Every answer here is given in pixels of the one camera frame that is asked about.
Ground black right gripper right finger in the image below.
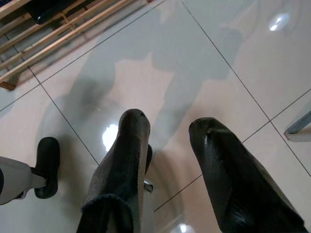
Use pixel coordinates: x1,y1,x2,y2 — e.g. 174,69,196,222
188,117,310,233

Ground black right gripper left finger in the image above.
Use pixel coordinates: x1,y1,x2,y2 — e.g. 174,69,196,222
76,109,154,233

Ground grey metal furniture leg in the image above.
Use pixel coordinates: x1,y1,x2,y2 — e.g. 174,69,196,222
283,112,311,142

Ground silver robot leg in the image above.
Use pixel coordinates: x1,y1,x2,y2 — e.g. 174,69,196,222
0,156,47,206

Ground light wooden slatted rack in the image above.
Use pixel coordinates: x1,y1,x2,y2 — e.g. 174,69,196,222
0,0,147,91

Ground glossy black object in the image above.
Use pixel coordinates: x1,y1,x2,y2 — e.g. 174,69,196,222
25,0,85,25

